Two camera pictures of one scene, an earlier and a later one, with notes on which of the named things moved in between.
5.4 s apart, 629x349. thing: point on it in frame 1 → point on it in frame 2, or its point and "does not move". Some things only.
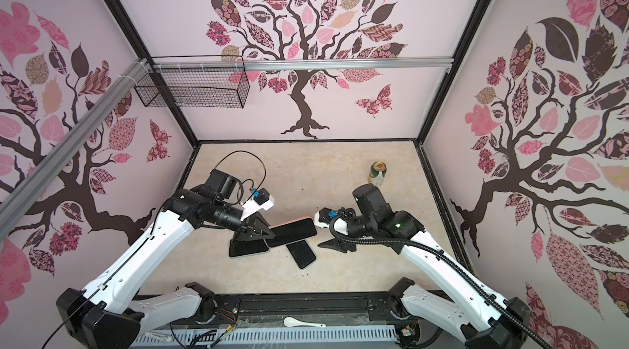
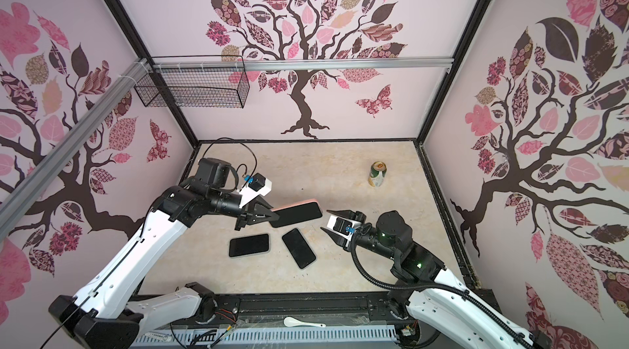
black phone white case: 242,248 does not move
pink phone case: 294,221 → 273,210
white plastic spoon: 289,322 does not move
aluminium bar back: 165,65 does not move
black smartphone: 287,233 → 296,215
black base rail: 288,309 does not move
